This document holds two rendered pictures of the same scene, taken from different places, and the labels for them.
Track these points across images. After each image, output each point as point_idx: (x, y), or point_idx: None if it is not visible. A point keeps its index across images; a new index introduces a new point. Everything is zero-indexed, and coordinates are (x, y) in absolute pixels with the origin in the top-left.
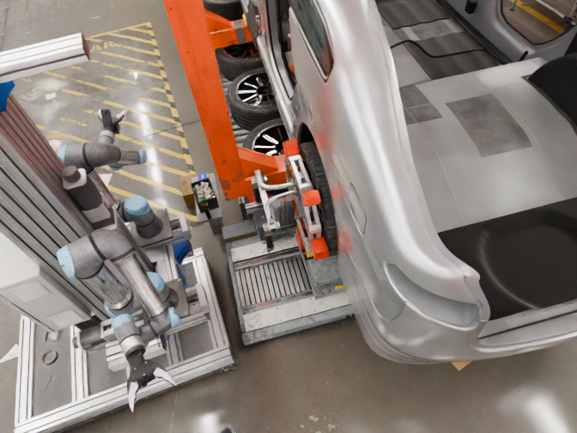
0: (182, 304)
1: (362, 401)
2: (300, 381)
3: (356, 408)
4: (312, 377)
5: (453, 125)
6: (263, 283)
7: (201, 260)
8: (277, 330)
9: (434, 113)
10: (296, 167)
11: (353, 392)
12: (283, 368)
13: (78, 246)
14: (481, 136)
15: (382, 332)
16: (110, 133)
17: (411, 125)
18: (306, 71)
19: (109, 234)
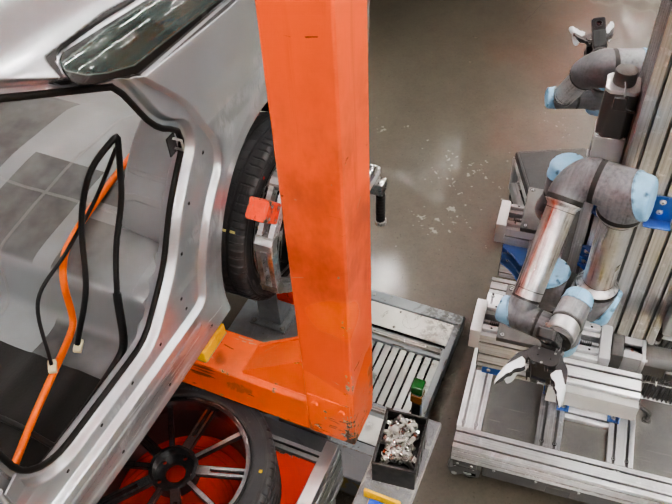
0: (533, 199)
1: (374, 216)
2: (422, 261)
3: (385, 215)
4: (406, 257)
5: (45, 137)
6: (387, 373)
7: (465, 421)
8: (412, 303)
9: (34, 161)
10: (229, 331)
11: (376, 226)
12: (432, 281)
13: (633, 49)
14: (44, 113)
15: (369, 30)
16: (552, 319)
17: (83, 162)
18: (232, 41)
19: (593, 53)
